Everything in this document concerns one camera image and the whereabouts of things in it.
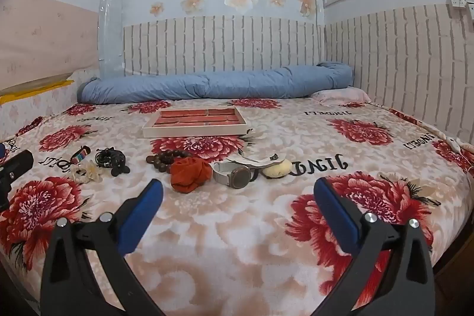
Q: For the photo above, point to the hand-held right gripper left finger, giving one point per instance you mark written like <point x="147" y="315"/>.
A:
<point x="144" y="206"/>

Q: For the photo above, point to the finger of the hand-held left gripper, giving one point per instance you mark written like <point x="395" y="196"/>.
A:
<point x="18" y="160"/>

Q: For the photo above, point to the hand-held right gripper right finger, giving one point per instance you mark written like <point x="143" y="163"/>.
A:
<point x="333" y="214"/>

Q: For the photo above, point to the orange scrunchie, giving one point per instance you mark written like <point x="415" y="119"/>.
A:
<point x="189" y="175"/>

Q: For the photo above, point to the wooden tray with brick-pattern base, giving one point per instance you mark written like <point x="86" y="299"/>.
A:
<point x="196" y="117"/>

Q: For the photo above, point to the yellow round puff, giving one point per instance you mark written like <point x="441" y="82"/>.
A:
<point x="277" y="169"/>

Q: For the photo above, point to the yellow tape strip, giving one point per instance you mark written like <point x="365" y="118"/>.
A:
<point x="37" y="88"/>

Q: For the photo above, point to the red floral printed blanket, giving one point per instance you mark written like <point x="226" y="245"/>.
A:
<point x="237" y="256"/>

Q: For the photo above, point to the pink pillow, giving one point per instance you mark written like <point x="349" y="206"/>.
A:
<point x="340" y="95"/>

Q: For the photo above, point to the pink wooden board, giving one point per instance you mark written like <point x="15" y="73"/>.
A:
<point x="44" y="42"/>

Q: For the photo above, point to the rolled blue quilt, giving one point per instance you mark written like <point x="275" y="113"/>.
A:
<point x="222" y="82"/>

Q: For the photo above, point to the clear plastic sheet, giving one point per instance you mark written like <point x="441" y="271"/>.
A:
<point x="111" y="34"/>

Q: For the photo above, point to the dark wooden bed frame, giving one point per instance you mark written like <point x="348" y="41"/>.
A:
<point x="455" y="260"/>

